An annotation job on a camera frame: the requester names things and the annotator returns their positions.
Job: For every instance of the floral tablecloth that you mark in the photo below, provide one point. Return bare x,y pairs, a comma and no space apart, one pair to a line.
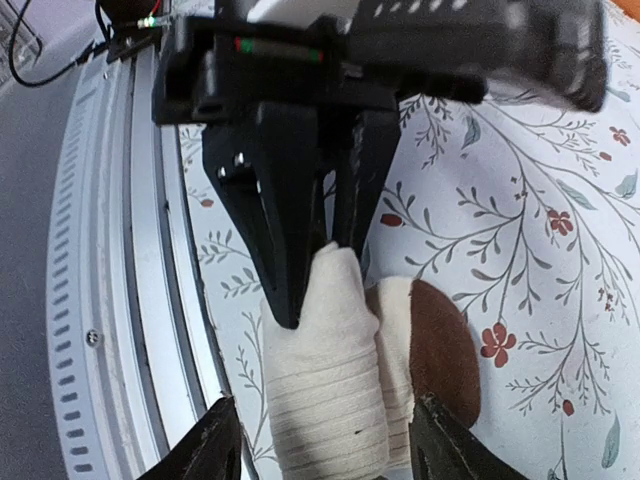
527,217

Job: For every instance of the cream and brown sock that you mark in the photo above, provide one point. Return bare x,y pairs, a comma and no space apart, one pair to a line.
342,386

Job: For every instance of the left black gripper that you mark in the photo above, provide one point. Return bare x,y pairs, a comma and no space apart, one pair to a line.
265,166

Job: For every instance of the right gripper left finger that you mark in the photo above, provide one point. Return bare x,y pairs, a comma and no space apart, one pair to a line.
211,449

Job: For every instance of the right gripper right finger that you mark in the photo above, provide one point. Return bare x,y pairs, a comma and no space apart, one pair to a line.
443,449

